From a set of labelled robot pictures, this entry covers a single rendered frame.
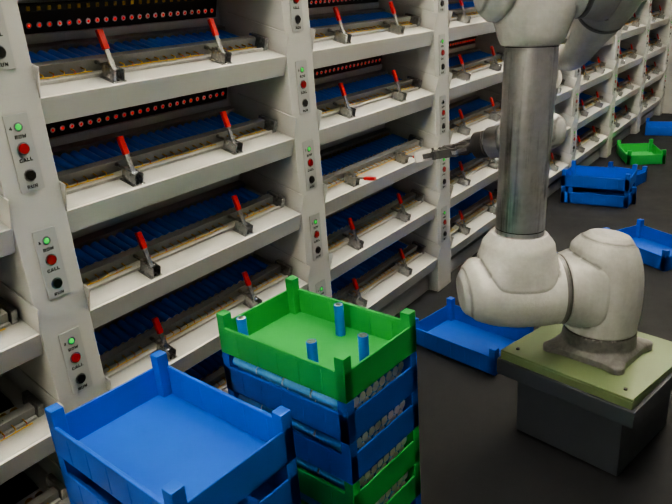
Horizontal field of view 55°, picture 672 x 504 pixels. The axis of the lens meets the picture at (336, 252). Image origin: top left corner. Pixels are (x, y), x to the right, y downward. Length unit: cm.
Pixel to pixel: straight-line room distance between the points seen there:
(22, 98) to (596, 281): 111
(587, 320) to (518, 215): 28
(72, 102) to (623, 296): 112
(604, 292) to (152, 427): 92
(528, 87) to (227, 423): 81
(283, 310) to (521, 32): 69
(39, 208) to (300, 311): 53
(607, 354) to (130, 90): 110
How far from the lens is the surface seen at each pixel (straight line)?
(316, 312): 131
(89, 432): 110
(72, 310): 123
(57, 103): 118
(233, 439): 101
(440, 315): 211
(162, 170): 134
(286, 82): 156
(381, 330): 121
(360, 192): 183
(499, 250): 137
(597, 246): 145
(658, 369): 156
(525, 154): 133
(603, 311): 147
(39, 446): 129
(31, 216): 116
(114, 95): 124
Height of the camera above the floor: 100
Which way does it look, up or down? 21 degrees down
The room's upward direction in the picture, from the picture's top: 4 degrees counter-clockwise
